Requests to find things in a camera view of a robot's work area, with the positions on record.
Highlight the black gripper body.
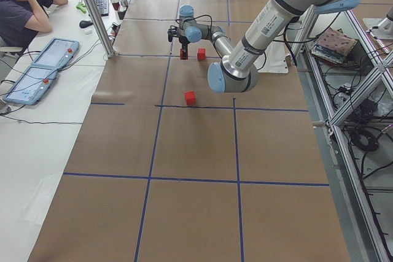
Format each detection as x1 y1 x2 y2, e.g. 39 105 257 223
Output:
179 36 189 48

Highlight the red cube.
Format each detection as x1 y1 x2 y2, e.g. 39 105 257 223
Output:
184 91 197 106
197 48 206 61
179 48 189 60

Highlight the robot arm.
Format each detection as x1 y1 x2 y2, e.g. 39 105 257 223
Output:
363 8 392 40
168 0 360 93

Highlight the metal cup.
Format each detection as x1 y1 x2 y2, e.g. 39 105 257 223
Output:
119 0 128 8

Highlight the black computer mouse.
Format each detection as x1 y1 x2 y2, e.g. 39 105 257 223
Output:
79 20 93 29

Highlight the green tool on desk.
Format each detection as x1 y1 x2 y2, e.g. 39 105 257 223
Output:
76 2 87 14

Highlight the upper teach pendant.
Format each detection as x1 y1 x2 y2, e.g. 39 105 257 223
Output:
32 38 80 69

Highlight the teach pendant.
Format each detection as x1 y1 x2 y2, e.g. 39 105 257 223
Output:
32 38 80 69
4 64 58 106

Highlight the brown paper table cover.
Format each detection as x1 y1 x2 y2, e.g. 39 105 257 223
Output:
27 0 393 262

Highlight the stack of books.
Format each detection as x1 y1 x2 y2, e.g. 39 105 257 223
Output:
311 28 357 64

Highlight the lower teach pendant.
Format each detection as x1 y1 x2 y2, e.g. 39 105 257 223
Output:
4 64 58 106

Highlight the seated person dark shirt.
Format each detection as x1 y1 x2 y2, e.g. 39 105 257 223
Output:
1 0 68 51

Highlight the aluminium frame post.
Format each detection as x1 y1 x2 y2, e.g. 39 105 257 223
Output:
84 0 115 58

